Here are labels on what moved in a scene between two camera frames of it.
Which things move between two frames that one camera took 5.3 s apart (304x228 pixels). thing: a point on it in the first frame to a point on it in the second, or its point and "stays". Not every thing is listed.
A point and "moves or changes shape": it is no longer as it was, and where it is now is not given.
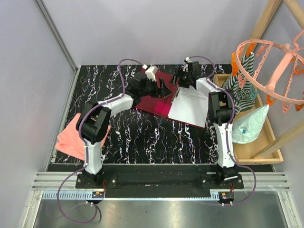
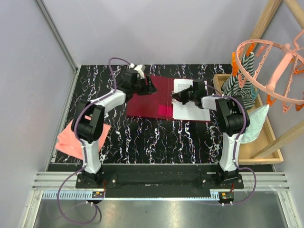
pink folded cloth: [70, 142] stays
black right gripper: [176, 74] to [180, 96]
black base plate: [158, 180] stays
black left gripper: [162, 92] to [148, 89]
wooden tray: [274, 156] stays
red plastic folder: [161, 106] moves or changes shape
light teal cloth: [248, 128] stays
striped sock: [240, 86] stays
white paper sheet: [190, 105] moves or changes shape
